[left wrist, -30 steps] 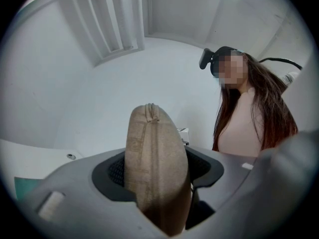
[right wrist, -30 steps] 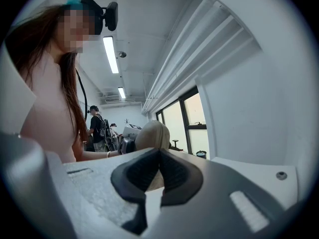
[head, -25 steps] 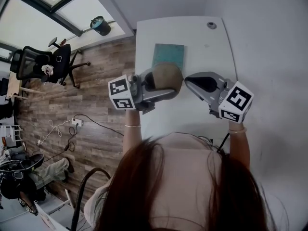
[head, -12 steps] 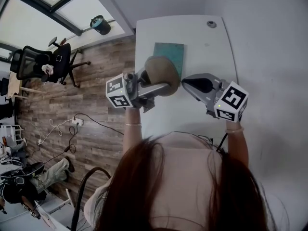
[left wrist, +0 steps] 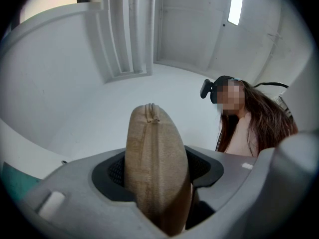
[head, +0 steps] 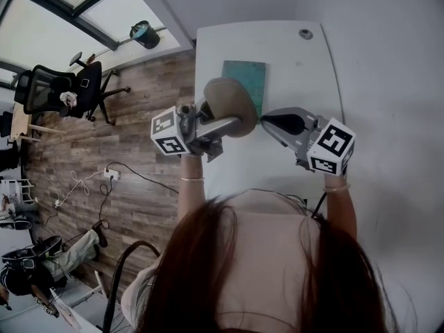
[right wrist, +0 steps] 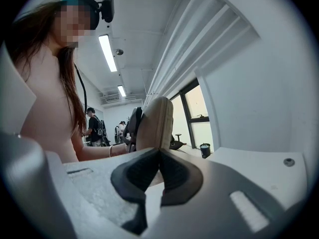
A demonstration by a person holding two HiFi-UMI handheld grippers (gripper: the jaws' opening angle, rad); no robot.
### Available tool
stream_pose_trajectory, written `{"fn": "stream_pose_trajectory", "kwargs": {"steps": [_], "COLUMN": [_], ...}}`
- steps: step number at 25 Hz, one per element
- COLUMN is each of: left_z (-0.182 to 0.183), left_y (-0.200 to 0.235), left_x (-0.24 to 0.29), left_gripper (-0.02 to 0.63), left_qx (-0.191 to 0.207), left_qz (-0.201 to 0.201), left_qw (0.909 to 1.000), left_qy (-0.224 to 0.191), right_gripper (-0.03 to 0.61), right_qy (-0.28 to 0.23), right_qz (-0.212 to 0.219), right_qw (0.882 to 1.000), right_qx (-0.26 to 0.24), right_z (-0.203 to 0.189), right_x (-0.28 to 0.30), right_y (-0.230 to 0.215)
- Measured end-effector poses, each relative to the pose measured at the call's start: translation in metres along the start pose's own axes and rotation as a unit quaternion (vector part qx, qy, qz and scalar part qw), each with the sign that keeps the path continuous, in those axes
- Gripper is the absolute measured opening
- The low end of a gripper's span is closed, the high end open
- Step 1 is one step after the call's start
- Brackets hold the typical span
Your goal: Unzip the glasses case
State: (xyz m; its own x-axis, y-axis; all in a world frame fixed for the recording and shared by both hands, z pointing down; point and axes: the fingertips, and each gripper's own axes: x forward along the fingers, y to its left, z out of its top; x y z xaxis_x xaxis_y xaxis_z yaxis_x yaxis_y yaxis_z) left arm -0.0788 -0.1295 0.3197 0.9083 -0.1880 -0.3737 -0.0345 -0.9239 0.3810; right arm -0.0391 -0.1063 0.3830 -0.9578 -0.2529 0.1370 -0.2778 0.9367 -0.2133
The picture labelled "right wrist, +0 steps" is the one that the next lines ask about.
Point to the round grey desk grommet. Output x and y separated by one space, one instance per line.
289 162

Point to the black head-mounted camera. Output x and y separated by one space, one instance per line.
107 7

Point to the black trash bin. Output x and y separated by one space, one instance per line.
205 151

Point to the person's pink top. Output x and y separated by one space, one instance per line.
47 103

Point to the person's left forearm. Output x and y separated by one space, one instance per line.
97 154

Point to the black office chair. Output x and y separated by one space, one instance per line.
175 146

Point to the black framed window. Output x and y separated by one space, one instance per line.
197 103

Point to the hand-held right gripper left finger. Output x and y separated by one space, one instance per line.
104 183

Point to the ceiling air vent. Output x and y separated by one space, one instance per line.
112 99

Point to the long ceiling light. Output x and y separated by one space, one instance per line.
121 90
107 52

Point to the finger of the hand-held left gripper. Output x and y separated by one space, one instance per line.
135 123

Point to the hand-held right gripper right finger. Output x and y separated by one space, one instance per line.
211 195

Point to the black head mount band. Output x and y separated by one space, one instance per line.
89 4

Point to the white ceiling pipes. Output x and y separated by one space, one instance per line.
199 41

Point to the person's left hand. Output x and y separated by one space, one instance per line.
127 149

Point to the beige oval case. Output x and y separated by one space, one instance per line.
155 123

